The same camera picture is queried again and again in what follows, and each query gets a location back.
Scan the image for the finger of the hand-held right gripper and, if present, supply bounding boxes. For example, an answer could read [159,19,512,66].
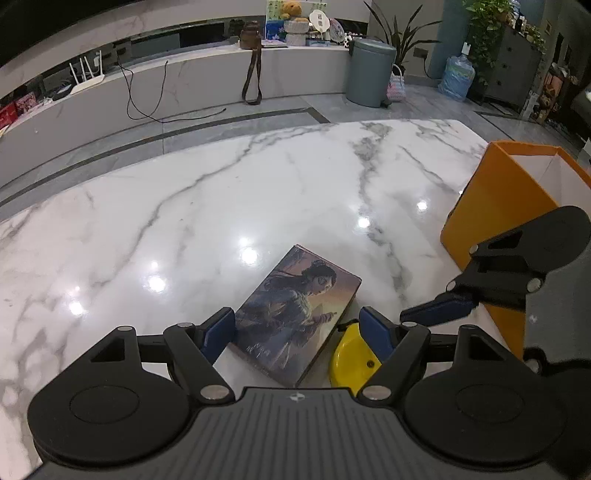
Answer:
[400,228,549,328]

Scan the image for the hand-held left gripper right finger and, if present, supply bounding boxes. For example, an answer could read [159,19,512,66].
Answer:
[359,306,511,402]

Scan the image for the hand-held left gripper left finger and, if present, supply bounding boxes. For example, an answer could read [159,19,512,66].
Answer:
[90,307,237,402]

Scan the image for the dark illustrated box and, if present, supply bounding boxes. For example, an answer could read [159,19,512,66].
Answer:
[225,244,362,388]

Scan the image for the orange box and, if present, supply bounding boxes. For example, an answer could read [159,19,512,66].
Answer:
[440,141,591,361]

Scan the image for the yellow round tape measure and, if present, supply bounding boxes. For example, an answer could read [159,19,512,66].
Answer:
[329,322,384,387]

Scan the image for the woven basket bag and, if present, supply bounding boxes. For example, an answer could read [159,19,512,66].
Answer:
[387,65,408,103]

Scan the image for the blue water bottle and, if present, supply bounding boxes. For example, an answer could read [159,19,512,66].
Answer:
[438,54,476,103]

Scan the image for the grey trash bin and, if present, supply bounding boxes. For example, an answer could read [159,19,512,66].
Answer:
[346,38,398,108]

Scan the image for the grey drawer cabinet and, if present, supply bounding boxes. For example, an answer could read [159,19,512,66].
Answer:
[480,23,544,112]

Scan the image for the marble media console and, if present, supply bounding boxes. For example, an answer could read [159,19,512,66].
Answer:
[0,41,352,185]

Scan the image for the long-leaf potted plant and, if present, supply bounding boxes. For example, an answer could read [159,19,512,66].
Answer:
[365,0,439,70]

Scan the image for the white router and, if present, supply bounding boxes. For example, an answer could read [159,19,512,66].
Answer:
[69,52,108,96]

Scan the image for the green ivy plant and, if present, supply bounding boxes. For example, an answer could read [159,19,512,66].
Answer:
[462,0,515,85]

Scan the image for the red packets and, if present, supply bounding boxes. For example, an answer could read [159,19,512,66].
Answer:
[0,91,38,131]

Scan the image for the flower picture card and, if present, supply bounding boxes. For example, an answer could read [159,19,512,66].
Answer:
[265,0,290,42]

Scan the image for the black cable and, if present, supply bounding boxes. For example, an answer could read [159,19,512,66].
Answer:
[115,58,227,123]

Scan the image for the brown camera bag with strap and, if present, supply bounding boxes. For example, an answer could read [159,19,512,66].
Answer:
[239,19,264,105]

